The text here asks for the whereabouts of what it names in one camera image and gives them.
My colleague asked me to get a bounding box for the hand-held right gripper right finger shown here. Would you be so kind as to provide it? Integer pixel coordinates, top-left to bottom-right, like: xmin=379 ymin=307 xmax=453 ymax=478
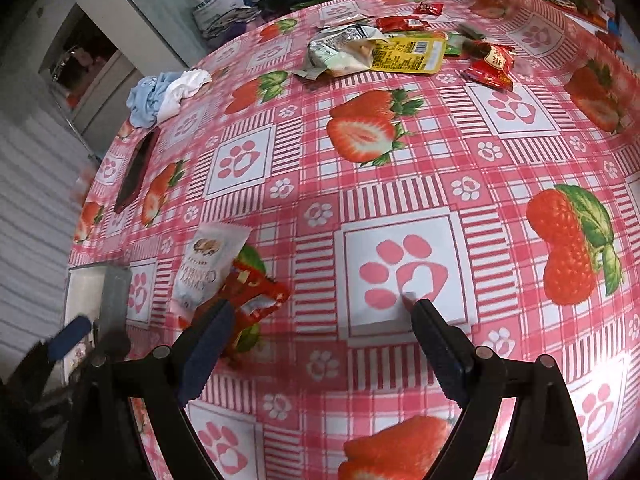
xmin=410 ymin=298 xmax=589 ymax=480

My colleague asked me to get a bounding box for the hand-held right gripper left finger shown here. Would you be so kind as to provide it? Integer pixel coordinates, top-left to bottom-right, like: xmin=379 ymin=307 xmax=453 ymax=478
xmin=58 ymin=300 xmax=236 ymax=480

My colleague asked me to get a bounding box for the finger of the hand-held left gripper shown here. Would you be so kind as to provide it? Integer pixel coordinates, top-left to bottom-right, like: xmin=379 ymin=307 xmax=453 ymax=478
xmin=47 ymin=314 xmax=94 ymax=364

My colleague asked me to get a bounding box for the white tray with grey sides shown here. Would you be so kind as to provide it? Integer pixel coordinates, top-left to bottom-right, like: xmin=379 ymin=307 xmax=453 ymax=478
xmin=64 ymin=264 xmax=132 ymax=386

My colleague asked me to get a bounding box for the white snack packet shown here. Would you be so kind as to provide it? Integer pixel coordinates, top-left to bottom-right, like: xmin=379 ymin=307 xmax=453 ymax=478
xmin=170 ymin=222 xmax=252 ymax=317

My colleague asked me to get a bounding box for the black phone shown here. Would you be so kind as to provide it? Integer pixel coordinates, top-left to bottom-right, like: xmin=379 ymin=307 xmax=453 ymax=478
xmin=114 ymin=126 xmax=162 ymax=214

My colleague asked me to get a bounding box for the pink strawberry print tablecloth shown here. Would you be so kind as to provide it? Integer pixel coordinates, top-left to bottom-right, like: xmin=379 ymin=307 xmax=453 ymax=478
xmin=67 ymin=0 xmax=640 ymax=480

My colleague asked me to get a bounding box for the blue cloth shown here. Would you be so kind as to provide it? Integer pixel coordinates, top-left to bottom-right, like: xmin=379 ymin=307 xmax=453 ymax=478
xmin=126 ymin=72 xmax=173 ymax=129

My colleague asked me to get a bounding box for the white cloth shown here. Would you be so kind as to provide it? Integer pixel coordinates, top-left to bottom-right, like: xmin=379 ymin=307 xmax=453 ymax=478
xmin=159 ymin=69 xmax=212 ymax=117

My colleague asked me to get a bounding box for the red and dark snack packet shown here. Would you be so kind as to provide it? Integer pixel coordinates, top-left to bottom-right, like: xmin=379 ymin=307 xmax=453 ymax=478
xmin=462 ymin=40 xmax=517 ymax=92

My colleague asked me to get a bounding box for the yellow snack packet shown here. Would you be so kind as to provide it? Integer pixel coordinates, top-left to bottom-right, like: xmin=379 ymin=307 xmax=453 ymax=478
xmin=372 ymin=34 xmax=447 ymax=76

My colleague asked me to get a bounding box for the green snack packet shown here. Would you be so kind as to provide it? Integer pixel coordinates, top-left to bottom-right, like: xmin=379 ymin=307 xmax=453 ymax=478
xmin=444 ymin=31 xmax=474 ymax=57

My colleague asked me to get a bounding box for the silver green crumpled packet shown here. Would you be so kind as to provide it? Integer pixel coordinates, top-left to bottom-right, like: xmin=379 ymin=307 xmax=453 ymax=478
xmin=302 ymin=24 xmax=391 ymax=80

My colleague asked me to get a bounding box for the white printed sack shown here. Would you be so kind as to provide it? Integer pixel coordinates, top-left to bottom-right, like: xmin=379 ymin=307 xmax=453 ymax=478
xmin=191 ymin=0 xmax=261 ymax=39

